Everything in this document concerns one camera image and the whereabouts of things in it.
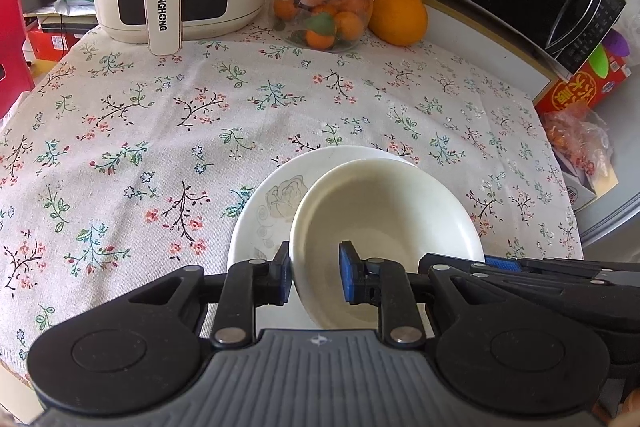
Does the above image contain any large orange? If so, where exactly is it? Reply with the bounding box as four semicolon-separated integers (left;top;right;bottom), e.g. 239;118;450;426
368;0;429;46

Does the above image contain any white floral plate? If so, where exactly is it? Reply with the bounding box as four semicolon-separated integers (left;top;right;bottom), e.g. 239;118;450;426
227;146;421;333

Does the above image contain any red printed box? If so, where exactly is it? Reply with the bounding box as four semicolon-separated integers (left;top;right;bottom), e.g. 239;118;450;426
535;57;631;112

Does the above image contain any colourful petal-shaped mat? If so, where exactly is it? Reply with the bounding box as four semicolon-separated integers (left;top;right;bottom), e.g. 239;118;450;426
590;29;633;80

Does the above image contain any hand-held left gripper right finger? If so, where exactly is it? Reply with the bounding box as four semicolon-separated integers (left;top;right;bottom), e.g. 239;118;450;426
338;241;501;348

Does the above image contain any red printed carton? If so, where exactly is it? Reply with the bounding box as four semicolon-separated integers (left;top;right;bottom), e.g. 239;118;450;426
27;29;83;65

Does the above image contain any plastic bag of small oranges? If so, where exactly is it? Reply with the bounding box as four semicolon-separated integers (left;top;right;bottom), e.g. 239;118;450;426
542;102;616;178

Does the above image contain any cream bowl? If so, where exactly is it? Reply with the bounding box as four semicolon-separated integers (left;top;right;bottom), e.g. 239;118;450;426
289;158;486;332

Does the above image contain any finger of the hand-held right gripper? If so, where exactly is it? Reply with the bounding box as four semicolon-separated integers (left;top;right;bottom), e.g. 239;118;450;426
417;253;608;309
484;256;640;280

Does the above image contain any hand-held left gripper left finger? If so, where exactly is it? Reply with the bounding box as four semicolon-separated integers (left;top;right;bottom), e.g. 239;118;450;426
127;241;293;348

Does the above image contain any floral tablecloth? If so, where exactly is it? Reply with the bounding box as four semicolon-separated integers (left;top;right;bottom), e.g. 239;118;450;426
0;22;586;383

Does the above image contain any red plastic chair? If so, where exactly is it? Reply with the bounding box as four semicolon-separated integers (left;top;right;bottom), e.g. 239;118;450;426
0;0;33;118

